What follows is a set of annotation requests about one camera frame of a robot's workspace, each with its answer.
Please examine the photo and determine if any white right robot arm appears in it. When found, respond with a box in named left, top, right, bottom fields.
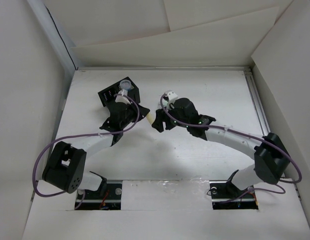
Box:
left=152, top=94, right=291, bottom=197

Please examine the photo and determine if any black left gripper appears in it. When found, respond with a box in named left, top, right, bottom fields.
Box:
left=120, top=99, right=148, bottom=129

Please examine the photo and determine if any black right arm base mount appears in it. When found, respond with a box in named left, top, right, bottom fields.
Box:
left=206, top=170, right=259, bottom=210

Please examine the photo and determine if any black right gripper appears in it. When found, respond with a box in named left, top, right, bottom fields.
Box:
left=151, top=102, right=190, bottom=133

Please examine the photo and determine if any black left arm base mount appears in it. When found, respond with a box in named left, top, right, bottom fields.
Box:
left=74, top=171, right=122, bottom=211

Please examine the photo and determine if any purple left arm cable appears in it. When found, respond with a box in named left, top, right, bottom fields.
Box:
left=32, top=93, right=141, bottom=210

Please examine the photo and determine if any clear jar of paper clips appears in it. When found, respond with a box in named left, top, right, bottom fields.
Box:
left=119, top=79, right=133, bottom=91

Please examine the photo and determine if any aluminium rail back edge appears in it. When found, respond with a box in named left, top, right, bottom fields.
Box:
left=78, top=66, right=251, bottom=72

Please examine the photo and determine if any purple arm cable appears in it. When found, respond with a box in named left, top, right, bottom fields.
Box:
left=160, top=92, right=303, bottom=205
left=32, top=93, right=141, bottom=210

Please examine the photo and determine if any aluminium rail edge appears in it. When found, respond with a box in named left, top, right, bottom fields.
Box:
left=78, top=66, right=251, bottom=72
left=244, top=67, right=270, bottom=135

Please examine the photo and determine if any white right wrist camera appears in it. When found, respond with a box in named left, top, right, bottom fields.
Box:
left=162, top=90, right=178, bottom=106

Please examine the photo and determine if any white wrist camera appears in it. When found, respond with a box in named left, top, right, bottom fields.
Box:
left=162, top=90, right=178, bottom=106
left=115, top=89, right=130, bottom=105

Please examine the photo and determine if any aluminium rail right edge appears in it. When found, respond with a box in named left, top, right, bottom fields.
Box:
left=244, top=67, right=270, bottom=135

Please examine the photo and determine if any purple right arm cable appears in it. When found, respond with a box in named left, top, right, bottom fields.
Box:
left=160, top=92, right=303, bottom=205

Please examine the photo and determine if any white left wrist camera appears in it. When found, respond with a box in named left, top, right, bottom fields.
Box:
left=115, top=89, right=130, bottom=105

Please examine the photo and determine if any black two-compartment organizer box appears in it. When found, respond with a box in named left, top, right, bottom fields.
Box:
left=98, top=76, right=140, bottom=107

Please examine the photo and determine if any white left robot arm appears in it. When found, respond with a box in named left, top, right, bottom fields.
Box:
left=42, top=102, right=150, bottom=198

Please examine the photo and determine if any yellow highlighter marker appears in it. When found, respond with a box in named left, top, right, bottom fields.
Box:
left=146, top=112, right=155, bottom=125

